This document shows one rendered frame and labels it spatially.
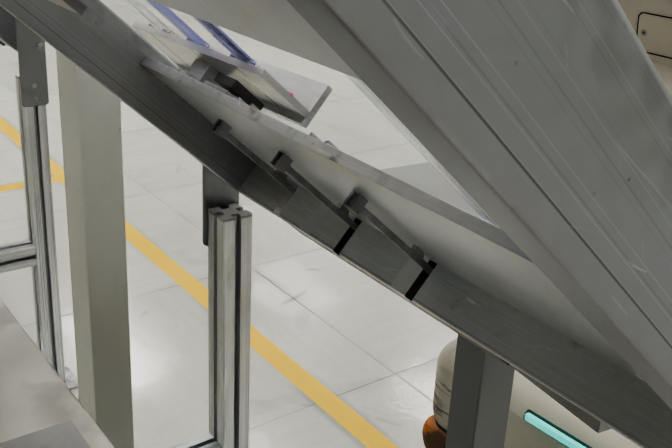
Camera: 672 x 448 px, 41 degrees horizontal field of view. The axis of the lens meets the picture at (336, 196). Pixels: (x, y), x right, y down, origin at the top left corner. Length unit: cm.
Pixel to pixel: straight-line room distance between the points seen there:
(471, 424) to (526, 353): 50
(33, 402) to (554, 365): 42
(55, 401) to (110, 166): 51
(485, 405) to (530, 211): 97
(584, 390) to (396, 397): 122
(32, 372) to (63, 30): 32
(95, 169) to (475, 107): 103
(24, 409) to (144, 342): 130
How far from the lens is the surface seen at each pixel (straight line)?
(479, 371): 118
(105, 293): 131
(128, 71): 94
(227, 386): 118
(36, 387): 82
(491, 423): 124
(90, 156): 122
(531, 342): 74
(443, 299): 80
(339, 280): 235
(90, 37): 91
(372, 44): 20
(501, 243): 55
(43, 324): 187
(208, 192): 109
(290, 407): 186
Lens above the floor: 106
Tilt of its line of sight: 22 degrees down
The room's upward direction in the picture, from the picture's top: 3 degrees clockwise
